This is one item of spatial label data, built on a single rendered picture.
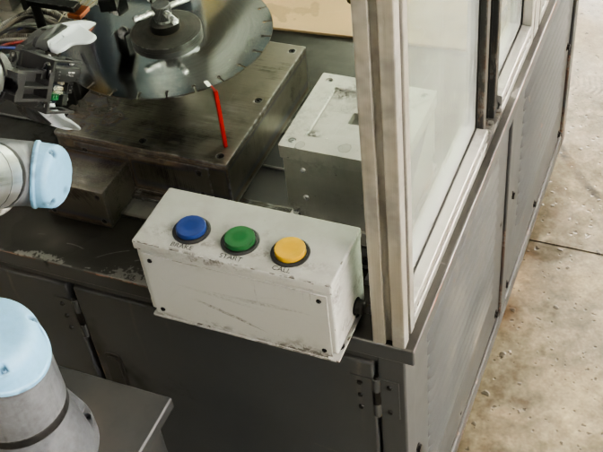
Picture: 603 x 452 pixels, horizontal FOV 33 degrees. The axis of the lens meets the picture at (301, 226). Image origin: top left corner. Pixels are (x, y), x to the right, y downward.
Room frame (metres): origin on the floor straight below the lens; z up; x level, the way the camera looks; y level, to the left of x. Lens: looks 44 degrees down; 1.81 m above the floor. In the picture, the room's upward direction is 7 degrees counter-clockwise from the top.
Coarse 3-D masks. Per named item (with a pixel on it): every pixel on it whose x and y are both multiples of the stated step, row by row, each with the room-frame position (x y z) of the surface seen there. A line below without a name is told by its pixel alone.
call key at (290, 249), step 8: (280, 240) 0.92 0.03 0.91; (288, 240) 0.92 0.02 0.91; (296, 240) 0.92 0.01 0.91; (280, 248) 0.91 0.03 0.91; (288, 248) 0.91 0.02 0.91; (296, 248) 0.91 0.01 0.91; (304, 248) 0.90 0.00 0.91; (280, 256) 0.90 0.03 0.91; (288, 256) 0.89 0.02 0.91; (296, 256) 0.89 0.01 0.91
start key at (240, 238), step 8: (232, 232) 0.95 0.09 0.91; (240, 232) 0.95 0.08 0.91; (248, 232) 0.95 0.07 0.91; (224, 240) 0.94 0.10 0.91; (232, 240) 0.93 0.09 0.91; (240, 240) 0.93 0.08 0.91; (248, 240) 0.93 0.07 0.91; (232, 248) 0.92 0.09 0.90; (240, 248) 0.92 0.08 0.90; (248, 248) 0.92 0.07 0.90
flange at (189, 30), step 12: (180, 12) 1.41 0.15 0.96; (144, 24) 1.38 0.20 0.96; (156, 24) 1.36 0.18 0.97; (168, 24) 1.35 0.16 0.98; (180, 24) 1.37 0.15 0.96; (192, 24) 1.37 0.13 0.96; (132, 36) 1.36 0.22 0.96; (144, 36) 1.35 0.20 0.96; (156, 36) 1.35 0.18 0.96; (168, 36) 1.34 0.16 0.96; (180, 36) 1.34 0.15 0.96; (192, 36) 1.34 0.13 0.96; (144, 48) 1.32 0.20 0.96; (156, 48) 1.32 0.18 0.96; (168, 48) 1.31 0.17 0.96; (180, 48) 1.32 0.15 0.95
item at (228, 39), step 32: (128, 0) 1.48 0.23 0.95; (192, 0) 1.46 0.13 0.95; (224, 0) 1.44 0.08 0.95; (256, 0) 1.43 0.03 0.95; (96, 32) 1.40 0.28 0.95; (128, 32) 1.38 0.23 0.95; (224, 32) 1.35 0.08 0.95; (256, 32) 1.34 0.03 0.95; (96, 64) 1.31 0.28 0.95; (128, 64) 1.30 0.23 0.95; (160, 64) 1.29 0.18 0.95; (192, 64) 1.28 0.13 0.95; (224, 64) 1.27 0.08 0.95; (128, 96) 1.22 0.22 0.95; (160, 96) 1.21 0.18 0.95
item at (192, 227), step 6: (186, 216) 0.99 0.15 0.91; (192, 216) 0.99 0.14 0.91; (198, 216) 0.99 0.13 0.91; (180, 222) 0.98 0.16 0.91; (186, 222) 0.98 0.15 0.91; (192, 222) 0.98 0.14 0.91; (198, 222) 0.98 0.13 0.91; (204, 222) 0.97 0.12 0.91; (180, 228) 0.97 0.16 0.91; (186, 228) 0.97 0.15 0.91; (192, 228) 0.97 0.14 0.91; (198, 228) 0.97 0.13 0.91; (204, 228) 0.96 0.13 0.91; (180, 234) 0.96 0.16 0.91; (186, 234) 0.96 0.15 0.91; (192, 234) 0.96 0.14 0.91; (198, 234) 0.96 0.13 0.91
